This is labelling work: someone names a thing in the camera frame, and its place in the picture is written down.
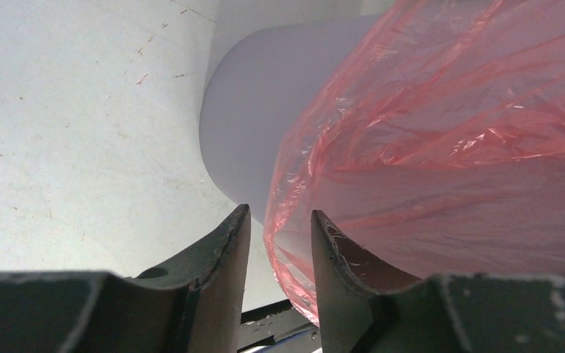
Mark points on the red plastic trash bag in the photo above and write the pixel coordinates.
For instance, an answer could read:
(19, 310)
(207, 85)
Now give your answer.
(438, 145)

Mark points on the white plastic trash bin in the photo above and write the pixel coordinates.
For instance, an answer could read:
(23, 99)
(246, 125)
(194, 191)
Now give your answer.
(257, 92)

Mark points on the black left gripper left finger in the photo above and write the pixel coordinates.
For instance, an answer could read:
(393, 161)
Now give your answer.
(191, 302)

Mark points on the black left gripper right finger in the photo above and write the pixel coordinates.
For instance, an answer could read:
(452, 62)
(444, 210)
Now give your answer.
(367, 305)

